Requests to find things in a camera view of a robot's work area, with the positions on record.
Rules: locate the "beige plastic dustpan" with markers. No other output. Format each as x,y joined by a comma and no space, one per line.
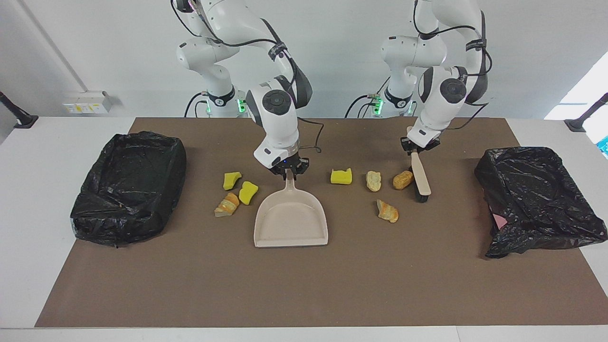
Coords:
290,223

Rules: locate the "black bag lined trash bin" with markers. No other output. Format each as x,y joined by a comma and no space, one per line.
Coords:
128,190

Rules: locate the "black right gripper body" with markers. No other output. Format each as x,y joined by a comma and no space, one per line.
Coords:
289,164

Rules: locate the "white wall socket box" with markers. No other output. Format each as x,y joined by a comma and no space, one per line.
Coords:
88,103

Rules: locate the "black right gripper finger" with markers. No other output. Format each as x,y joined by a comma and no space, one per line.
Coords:
301,167
280,174

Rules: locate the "green lit base connector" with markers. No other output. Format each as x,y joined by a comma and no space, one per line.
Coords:
241,103
377,102

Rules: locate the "cyan object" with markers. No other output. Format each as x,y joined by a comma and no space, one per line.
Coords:
604,147

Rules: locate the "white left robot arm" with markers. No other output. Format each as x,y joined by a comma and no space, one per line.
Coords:
437,109

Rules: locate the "notched yellow sponge piece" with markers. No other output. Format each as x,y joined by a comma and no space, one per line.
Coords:
248,192

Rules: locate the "small yellow sponge chunk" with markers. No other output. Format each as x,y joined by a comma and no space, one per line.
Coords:
232,180

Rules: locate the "cut croissant piece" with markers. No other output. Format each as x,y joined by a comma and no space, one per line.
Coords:
387,211

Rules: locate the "brown oval bread roll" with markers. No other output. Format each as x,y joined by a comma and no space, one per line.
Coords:
403,180

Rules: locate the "rectangular yellow sponge piece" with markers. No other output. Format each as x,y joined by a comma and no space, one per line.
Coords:
341,176

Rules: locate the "crumpled black trash bag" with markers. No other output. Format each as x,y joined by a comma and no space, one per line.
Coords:
536,199

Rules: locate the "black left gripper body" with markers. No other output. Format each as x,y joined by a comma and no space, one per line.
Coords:
431,146

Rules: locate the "beige brush black bristles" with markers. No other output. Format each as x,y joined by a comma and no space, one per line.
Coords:
420,173

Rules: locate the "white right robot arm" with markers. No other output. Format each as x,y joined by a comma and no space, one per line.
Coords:
280,123

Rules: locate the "brown table mat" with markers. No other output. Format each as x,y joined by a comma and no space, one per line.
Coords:
332,285

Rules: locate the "pale flaky bread piece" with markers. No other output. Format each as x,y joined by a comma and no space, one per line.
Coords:
374,181

